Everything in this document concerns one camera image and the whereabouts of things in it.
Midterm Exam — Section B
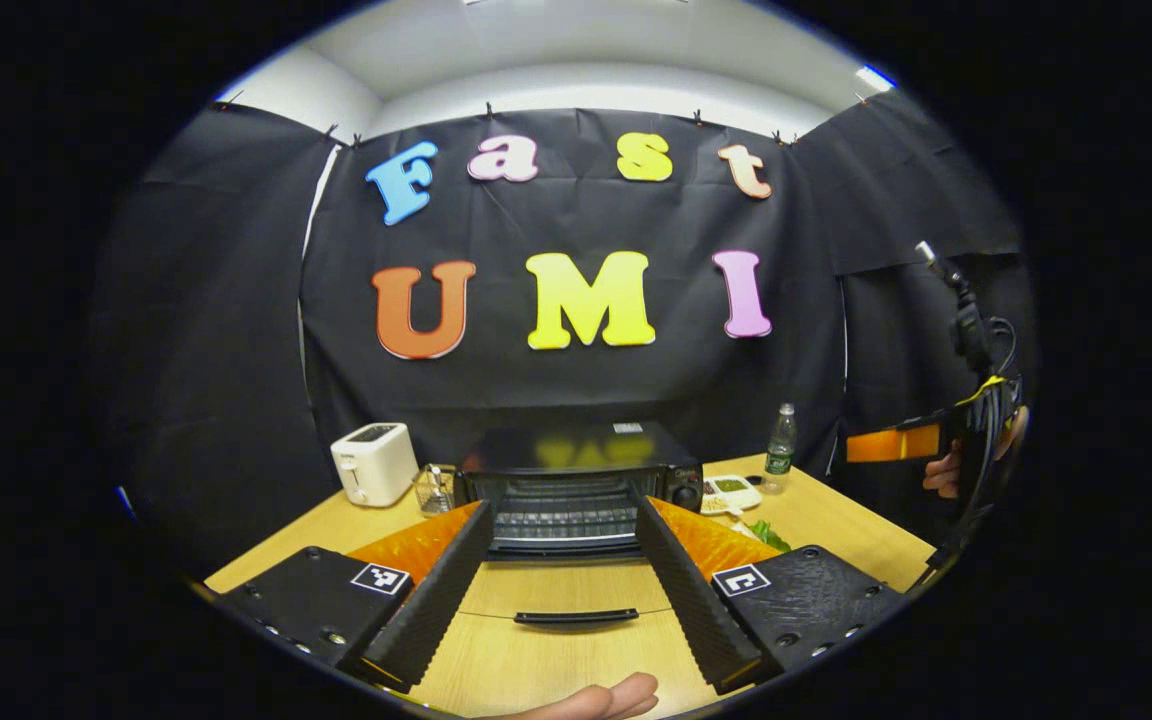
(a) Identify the white divided food tray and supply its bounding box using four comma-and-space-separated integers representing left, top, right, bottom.
701, 474, 763, 516

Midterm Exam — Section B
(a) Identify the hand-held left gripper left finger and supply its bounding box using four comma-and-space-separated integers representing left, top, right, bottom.
216, 500, 497, 693

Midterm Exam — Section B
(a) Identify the clear plastic water bottle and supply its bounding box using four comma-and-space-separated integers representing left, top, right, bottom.
764, 403, 798, 494

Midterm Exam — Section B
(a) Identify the black cable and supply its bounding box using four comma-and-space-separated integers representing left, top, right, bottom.
921, 318, 1025, 591

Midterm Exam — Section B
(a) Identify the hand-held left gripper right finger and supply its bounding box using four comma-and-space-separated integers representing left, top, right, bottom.
633, 494, 912, 696

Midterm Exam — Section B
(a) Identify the black electric oven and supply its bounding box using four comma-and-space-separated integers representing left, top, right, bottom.
453, 420, 705, 628

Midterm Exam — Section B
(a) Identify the clear glass cup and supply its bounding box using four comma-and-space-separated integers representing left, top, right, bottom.
414, 463, 457, 516

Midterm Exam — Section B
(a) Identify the black backdrop cloth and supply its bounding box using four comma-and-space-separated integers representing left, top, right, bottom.
101, 90, 1037, 581

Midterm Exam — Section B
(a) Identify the lettuce sandwich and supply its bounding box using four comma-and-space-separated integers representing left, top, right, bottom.
731, 518, 793, 554

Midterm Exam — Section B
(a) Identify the white toaster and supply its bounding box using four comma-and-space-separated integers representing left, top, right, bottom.
330, 422, 420, 508

